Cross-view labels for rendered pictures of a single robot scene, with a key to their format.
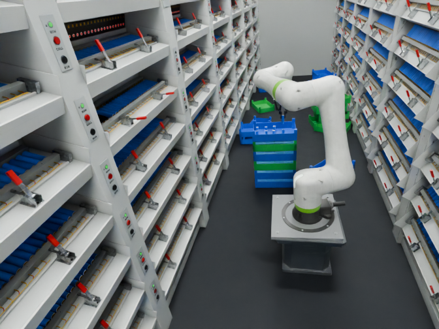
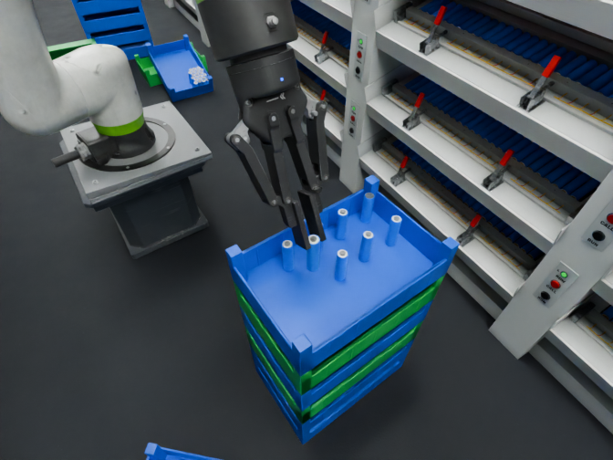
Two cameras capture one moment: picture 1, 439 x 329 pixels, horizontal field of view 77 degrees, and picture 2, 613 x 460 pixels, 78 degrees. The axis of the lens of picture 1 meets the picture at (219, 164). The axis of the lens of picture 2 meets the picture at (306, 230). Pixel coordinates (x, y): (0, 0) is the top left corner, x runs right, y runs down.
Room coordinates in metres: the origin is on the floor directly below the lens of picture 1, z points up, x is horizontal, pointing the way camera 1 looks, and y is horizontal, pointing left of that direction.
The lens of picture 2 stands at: (1.98, -0.73, 0.93)
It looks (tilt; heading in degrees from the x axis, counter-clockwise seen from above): 49 degrees down; 132
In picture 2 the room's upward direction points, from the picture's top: straight up
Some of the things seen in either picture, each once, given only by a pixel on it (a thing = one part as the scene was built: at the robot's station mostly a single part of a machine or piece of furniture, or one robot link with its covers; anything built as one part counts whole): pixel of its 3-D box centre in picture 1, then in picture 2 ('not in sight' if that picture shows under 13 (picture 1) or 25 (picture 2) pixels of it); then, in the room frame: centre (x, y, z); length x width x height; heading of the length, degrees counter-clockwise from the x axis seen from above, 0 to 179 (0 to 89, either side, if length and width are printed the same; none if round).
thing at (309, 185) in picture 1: (309, 188); (102, 90); (1.03, -0.41, 0.46); 0.16 x 0.13 x 0.19; 97
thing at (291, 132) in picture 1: (274, 129); (341, 262); (1.78, -0.42, 0.44); 0.30 x 0.20 x 0.08; 77
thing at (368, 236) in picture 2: not in sight; (366, 246); (1.79, -0.36, 0.44); 0.02 x 0.02 x 0.06
